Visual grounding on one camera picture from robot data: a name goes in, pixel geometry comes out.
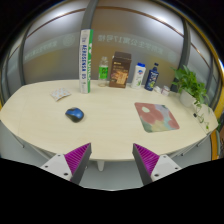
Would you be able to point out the clear green-labelled drink bottle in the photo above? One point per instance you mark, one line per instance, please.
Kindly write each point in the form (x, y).
(103, 72)

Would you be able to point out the brown cardboard box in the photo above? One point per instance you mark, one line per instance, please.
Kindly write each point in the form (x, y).
(120, 70)

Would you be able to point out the small black block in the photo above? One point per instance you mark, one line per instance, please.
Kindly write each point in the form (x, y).
(195, 115)

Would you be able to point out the blue and black computer mouse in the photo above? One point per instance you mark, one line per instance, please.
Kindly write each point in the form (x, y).
(74, 114)

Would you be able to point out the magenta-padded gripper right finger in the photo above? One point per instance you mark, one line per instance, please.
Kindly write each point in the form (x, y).
(150, 165)

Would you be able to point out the multicoloured floral mouse pad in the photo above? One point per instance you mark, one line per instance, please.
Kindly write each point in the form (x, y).
(156, 117)

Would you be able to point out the dark blue shampoo bottle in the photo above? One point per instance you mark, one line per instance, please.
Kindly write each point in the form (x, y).
(152, 78)

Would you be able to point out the crumpled white paper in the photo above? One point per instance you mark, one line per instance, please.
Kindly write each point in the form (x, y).
(157, 89)

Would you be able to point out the potted green vine plant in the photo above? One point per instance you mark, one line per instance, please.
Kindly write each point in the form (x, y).
(191, 87)

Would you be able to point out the white blue-capped lotion bottle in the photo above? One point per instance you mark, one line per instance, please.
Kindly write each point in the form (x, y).
(138, 76)

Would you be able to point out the small white jar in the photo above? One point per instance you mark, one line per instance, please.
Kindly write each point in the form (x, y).
(165, 90)

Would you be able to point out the patterned tissue packet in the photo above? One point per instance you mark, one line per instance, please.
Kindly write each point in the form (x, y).
(60, 93)

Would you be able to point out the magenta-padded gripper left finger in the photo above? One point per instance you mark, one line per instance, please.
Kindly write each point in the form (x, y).
(71, 164)

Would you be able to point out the white and green shuttlecock tube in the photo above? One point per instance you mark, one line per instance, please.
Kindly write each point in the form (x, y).
(85, 61)

